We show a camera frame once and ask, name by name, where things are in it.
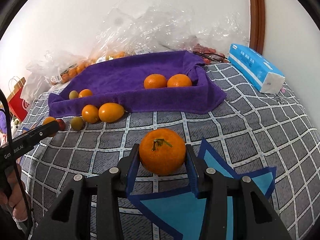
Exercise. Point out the white plastic bag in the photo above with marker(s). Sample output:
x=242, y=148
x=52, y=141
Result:
x=34, y=86

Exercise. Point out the small orange kumquat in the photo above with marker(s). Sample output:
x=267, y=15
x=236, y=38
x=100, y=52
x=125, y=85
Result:
x=47, y=120

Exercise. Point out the large stemmed orange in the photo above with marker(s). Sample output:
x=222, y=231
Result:
x=162, y=151

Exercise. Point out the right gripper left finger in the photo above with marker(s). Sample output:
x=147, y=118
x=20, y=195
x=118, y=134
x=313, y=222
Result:
x=69, y=217

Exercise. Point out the grey checked tablecloth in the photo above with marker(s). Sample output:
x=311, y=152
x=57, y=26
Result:
x=269, y=137

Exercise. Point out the small orange tomato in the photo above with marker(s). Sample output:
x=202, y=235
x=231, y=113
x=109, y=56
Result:
x=85, y=93

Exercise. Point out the bag of small oranges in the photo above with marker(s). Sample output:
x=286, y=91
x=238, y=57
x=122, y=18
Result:
x=58, y=66

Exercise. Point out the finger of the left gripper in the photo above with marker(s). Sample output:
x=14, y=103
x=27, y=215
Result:
x=35, y=135

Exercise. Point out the clear bag of red fruit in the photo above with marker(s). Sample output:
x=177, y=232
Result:
x=212, y=37

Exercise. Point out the brown wooden door frame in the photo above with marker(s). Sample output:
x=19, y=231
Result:
x=257, y=25

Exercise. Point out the blue tissue pack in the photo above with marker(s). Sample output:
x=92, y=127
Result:
x=262, y=74

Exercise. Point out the red paper shopping bag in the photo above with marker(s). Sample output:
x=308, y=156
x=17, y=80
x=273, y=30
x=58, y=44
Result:
x=17, y=106

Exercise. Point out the oval orange kumquat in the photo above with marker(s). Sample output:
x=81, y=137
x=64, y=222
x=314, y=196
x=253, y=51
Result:
x=110, y=112

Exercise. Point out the person's left hand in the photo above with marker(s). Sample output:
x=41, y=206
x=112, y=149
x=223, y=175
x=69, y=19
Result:
x=16, y=200

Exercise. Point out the round orange kumquat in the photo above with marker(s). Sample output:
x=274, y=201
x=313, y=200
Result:
x=90, y=114

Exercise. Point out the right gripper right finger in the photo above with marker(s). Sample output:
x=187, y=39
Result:
x=234, y=207

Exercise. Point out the mandarin orange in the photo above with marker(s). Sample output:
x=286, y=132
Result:
x=155, y=81
x=179, y=80

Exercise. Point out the green yellow tomato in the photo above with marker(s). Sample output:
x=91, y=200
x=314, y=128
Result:
x=73, y=95
x=77, y=123

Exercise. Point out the clear bag of kumquats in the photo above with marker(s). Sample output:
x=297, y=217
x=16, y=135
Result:
x=162, y=27

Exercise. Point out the red cherry tomato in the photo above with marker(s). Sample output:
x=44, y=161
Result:
x=62, y=124

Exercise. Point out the purple towel tray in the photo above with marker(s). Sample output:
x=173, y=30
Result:
x=121, y=81

